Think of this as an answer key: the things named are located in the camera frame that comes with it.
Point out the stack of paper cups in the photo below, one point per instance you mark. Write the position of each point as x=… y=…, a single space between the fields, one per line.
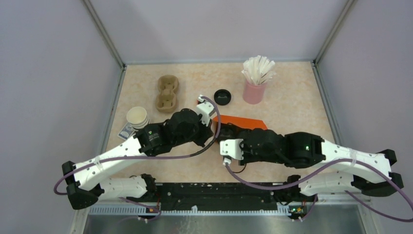
x=137 y=117

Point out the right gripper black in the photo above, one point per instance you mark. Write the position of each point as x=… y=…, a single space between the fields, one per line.
x=246 y=159

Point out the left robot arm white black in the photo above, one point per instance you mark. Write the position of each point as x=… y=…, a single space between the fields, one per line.
x=85 y=183

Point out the black cup lid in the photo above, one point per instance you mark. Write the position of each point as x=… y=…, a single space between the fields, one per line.
x=222 y=97

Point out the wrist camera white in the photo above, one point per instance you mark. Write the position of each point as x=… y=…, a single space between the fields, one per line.
x=207 y=108
x=231 y=149

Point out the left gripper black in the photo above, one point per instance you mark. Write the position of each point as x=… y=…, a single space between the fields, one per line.
x=207 y=133

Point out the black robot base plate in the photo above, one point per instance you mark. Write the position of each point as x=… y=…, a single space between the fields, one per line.
x=223 y=197

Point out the bundle of white wrapped straws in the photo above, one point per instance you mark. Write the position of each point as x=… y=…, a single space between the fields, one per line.
x=258 y=70

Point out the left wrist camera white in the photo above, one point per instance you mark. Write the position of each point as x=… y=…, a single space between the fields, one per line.
x=207 y=108

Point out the brown pulp cup carrier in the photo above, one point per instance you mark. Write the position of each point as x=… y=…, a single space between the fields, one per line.
x=166 y=100

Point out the pink straw holder cup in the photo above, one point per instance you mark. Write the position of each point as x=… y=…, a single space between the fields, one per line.
x=253 y=94

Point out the orange paper bag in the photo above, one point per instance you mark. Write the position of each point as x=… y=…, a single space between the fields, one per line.
x=242 y=122

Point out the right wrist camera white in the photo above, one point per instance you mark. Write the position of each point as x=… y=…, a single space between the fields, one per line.
x=231 y=149

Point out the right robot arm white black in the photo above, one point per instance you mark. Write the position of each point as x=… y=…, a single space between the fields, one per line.
x=355 y=171

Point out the white toothed cable rail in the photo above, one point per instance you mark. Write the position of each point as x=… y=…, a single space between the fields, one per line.
x=139 y=210

